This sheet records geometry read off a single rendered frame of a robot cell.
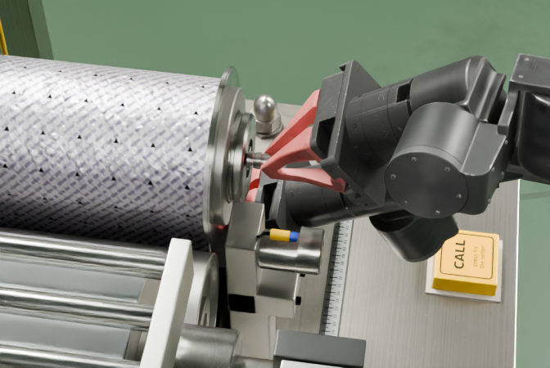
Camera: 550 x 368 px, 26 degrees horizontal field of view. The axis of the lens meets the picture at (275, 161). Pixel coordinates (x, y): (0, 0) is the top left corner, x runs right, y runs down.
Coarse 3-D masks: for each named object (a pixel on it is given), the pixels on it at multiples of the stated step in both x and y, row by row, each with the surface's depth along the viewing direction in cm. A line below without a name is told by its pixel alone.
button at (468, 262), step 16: (448, 240) 133; (464, 240) 133; (480, 240) 133; (496, 240) 133; (448, 256) 132; (464, 256) 132; (480, 256) 132; (496, 256) 132; (448, 272) 130; (464, 272) 130; (480, 272) 130; (496, 272) 130; (432, 288) 132; (448, 288) 131; (464, 288) 131; (480, 288) 130; (496, 288) 130
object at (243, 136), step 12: (240, 120) 96; (252, 120) 98; (240, 132) 95; (252, 132) 98; (240, 144) 95; (252, 144) 99; (228, 156) 95; (240, 156) 95; (228, 168) 95; (240, 168) 95; (252, 168) 102; (228, 180) 95; (240, 180) 95; (228, 192) 96; (240, 192) 96
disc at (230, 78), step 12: (228, 72) 96; (228, 84) 96; (216, 96) 93; (216, 108) 92; (216, 120) 92; (216, 132) 92; (216, 144) 93; (204, 180) 92; (204, 192) 92; (204, 204) 92; (204, 216) 93; (204, 228) 94; (216, 228) 98; (216, 240) 99
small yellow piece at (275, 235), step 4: (264, 232) 96; (268, 232) 96; (272, 232) 95; (276, 232) 95; (280, 232) 95; (284, 232) 95; (288, 232) 95; (292, 232) 95; (296, 232) 95; (256, 236) 99; (260, 236) 98; (272, 236) 95; (276, 236) 95; (280, 236) 95; (284, 236) 95; (288, 236) 95; (292, 236) 95; (296, 236) 95; (280, 240) 96; (284, 240) 96; (288, 240) 96; (292, 240) 95; (296, 240) 95
